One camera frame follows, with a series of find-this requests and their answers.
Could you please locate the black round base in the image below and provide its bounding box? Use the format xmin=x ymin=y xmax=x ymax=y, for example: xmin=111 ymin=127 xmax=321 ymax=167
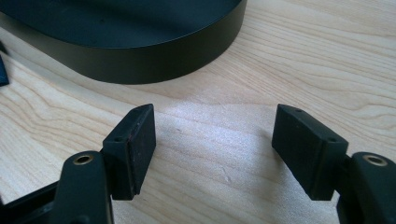
xmin=0 ymin=0 xmax=248 ymax=85

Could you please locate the small black flat piece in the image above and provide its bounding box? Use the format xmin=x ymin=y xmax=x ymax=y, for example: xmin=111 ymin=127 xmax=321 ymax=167
xmin=0 ymin=41 xmax=10 ymax=88

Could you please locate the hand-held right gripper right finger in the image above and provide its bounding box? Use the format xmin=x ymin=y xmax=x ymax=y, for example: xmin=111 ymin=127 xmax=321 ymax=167
xmin=271 ymin=104 xmax=349 ymax=202

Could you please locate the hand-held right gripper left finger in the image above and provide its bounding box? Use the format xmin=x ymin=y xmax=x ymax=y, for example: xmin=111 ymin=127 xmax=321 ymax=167
xmin=102 ymin=103 xmax=157 ymax=201

